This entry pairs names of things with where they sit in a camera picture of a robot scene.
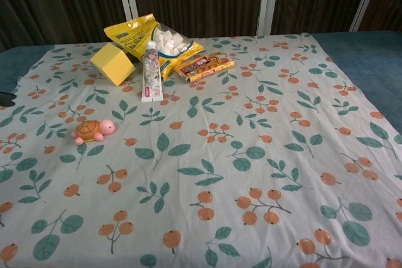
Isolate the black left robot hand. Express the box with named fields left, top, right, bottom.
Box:
left=0, top=90, right=16, bottom=107

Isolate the pink and orange turtle toy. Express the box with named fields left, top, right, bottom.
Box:
left=71, top=118, right=116, bottom=146

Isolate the fruit and leaf patterned tablecloth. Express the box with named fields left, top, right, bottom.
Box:
left=0, top=32, right=402, bottom=268

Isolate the yellow cube block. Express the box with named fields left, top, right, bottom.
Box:
left=90, top=41, right=136, bottom=87

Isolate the white floral toothpaste tube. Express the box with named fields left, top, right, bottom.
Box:
left=141, top=41, right=165, bottom=103

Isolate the yellow bag of white cubes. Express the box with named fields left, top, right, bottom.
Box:
left=104, top=13, right=204, bottom=81

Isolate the yellow cookie snack box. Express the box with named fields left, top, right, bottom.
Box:
left=174, top=51, right=236, bottom=82

